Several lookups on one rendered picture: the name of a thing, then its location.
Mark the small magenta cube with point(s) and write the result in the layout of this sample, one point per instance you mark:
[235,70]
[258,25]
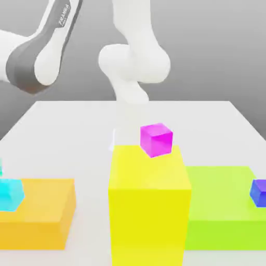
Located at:
[155,140]

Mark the large lime green box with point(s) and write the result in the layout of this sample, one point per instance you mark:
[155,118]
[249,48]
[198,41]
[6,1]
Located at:
[220,207]

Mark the large yellow box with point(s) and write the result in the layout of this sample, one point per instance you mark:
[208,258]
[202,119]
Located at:
[149,207]

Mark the small blue cube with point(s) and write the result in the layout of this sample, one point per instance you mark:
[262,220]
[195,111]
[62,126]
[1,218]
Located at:
[259,193]

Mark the small cyan cube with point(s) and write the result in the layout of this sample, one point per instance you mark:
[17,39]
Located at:
[9,194]

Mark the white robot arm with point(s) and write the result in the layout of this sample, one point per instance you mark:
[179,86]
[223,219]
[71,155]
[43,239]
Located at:
[133,62]

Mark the large orange box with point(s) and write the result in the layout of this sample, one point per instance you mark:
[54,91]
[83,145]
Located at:
[41,212]

